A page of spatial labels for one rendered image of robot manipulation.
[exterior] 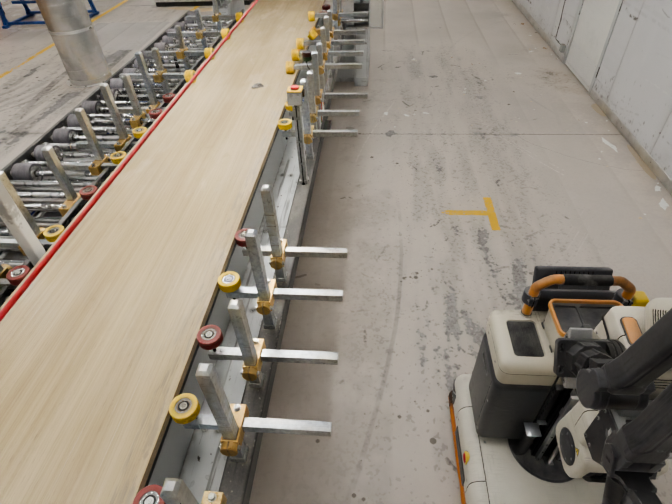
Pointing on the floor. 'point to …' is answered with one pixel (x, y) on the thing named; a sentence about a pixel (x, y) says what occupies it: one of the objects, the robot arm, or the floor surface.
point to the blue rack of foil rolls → (33, 14)
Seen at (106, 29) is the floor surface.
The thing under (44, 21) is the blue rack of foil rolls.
